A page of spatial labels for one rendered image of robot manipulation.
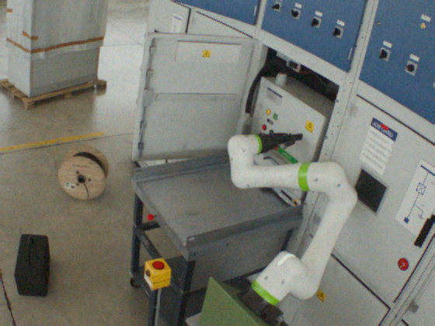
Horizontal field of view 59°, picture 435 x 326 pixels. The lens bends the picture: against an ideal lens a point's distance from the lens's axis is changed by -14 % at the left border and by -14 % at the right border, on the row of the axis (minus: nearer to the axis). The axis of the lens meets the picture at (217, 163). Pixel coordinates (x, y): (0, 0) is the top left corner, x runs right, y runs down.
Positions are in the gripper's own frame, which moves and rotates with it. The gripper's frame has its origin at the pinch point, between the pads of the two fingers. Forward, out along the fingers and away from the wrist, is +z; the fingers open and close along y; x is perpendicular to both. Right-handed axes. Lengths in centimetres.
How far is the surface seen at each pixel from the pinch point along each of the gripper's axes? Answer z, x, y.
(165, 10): 3, 27, -156
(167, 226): -64, -39, -3
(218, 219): -39, -38, 1
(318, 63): 4.1, 38.9, -1.3
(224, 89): -8, 4, -52
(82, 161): -61, -86, -142
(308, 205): 3.5, -30.0, 17.7
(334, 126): 3.7, 14.7, 17.9
